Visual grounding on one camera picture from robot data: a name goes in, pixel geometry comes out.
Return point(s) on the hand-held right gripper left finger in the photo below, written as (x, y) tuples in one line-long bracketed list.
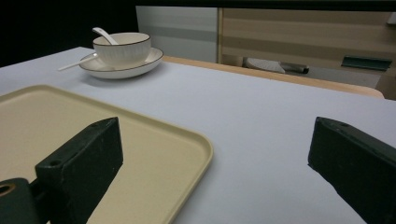
[(84, 168)]

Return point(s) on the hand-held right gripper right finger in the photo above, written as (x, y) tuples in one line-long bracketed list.
[(358, 165)]

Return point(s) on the beige plastic tray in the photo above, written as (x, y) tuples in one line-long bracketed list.
[(149, 161)]

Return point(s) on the dark green flat box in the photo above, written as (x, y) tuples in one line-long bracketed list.
[(365, 62)]

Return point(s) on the white chopstick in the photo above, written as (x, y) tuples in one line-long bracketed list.
[(76, 63)]

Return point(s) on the white plate with dark rim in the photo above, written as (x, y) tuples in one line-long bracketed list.
[(124, 70)]

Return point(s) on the white ribbed bowl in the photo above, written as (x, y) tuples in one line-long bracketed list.
[(126, 49)]

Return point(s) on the white and black object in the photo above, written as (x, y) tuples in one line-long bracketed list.
[(274, 65)]

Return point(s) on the white ceramic spoon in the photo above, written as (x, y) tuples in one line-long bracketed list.
[(104, 34)]

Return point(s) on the wooden cabinet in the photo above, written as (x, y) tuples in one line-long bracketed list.
[(299, 34)]

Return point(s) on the white panel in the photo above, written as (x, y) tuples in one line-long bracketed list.
[(177, 31)]

